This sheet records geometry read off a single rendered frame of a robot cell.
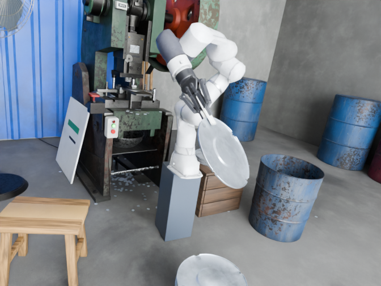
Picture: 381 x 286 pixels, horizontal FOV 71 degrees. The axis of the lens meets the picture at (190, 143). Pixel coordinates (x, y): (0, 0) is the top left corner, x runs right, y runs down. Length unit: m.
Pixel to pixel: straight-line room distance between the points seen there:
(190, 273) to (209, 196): 0.81
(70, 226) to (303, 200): 1.33
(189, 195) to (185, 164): 0.22
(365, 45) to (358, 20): 0.37
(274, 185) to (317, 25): 3.51
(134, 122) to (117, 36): 0.59
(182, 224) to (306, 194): 0.79
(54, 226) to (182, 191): 0.67
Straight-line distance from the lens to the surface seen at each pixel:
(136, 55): 2.09
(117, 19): 1.98
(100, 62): 2.26
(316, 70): 4.77
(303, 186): 1.79
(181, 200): 1.59
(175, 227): 1.69
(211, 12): 2.04
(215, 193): 1.95
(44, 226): 1.31
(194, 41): 1.10
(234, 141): 1.10
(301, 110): 4.83
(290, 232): 1.96
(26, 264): 1.65
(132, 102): 2.02
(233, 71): 1.44
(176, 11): 2.30
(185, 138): 1.47
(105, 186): 2.03
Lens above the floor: 1.08
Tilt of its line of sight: 18 degrees down
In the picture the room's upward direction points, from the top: 9 degrees clockwise
